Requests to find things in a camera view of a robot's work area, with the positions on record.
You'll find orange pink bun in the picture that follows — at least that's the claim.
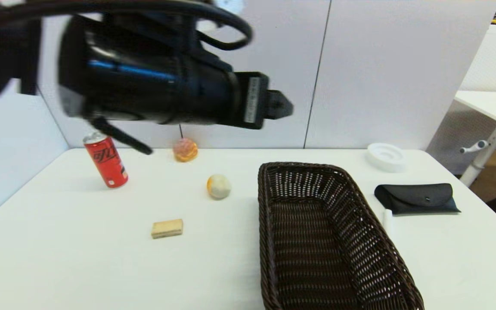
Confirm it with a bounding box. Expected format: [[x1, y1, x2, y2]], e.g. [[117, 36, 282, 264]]
[[173, 138, 199, 163]]

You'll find red soda can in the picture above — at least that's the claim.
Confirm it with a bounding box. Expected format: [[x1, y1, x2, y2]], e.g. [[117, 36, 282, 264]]
[[83, 132, 129, 189]]

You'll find white side table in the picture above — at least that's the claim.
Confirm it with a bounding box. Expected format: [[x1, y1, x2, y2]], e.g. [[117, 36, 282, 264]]
[[453, 90, 496, 188]]

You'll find black glasses case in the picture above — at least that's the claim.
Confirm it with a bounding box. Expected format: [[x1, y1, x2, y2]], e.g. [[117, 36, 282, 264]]
[[374, 183, 461, 215]]

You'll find small wooden block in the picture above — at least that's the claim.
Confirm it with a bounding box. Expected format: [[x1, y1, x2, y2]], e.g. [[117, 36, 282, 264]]
[[151, 218, 184, 239]]

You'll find dark brown wicker basket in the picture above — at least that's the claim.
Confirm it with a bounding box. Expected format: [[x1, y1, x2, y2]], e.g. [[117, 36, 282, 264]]
[[257, 161, 425, 310]]

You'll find white marker with black caps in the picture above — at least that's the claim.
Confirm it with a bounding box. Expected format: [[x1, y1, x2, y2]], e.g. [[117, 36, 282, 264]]
[[382, 208, 394, 236]]

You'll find yellow grey round fruit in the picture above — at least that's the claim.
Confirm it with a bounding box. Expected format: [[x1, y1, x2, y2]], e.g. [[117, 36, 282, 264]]
[[207, 174, 232, 200]]

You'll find white table crank handle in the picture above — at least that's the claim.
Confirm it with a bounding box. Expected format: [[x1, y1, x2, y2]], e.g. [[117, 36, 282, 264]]
[[459, 140, 488, 155]]

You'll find white round tape holder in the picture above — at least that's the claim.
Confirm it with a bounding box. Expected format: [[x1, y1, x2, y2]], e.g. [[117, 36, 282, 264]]
[[366, 143, 405, 174]]

